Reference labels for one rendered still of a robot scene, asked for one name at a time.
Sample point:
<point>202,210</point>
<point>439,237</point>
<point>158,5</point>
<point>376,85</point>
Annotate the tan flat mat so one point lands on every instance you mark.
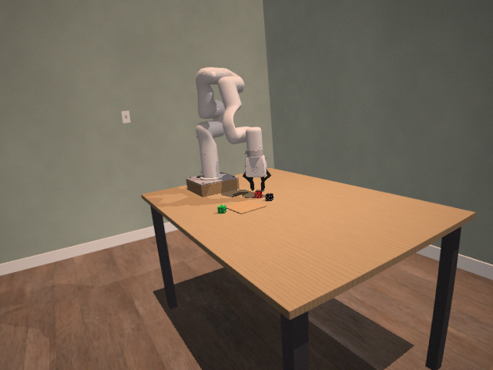
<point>245,206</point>

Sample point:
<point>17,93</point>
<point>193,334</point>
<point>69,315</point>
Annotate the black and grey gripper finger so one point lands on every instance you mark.
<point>250,179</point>
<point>264,179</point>

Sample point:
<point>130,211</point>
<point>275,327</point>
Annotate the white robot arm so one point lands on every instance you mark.
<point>222,123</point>

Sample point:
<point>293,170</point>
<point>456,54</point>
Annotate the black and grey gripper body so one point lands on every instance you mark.
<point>255,166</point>

